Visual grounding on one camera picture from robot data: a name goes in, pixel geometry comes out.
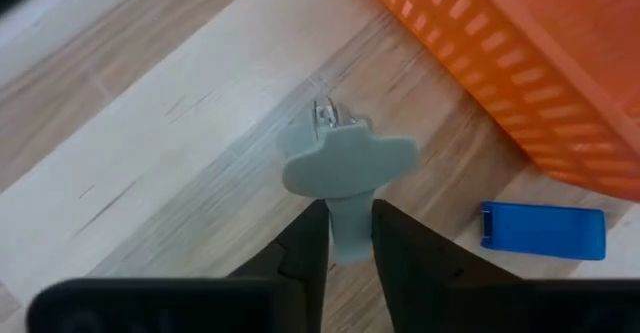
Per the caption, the grey staple remover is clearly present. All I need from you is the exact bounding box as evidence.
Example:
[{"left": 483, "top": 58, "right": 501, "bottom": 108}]
[{"left": 277, "top": 97, "right": 420, "bottom": 267}]

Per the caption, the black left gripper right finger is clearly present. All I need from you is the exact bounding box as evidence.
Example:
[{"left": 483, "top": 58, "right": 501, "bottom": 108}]
[{"left": 370, "top": 199, "right": 640, "bottom": 333}]

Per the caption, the orange plastic basket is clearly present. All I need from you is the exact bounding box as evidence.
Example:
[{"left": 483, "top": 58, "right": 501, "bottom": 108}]
[{"left": 353, "top": 0, "right": 640, "bottom": 203}]

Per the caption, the blue mini stapler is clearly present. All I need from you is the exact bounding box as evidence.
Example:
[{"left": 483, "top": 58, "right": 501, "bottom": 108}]
[{"left": 479, "top": 201, "right": 607, "bottom": 262}]

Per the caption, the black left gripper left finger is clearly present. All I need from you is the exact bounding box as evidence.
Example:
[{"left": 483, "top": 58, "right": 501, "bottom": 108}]
[{"left": 25, "top": 198, "right": 332, "bottom": 333}]

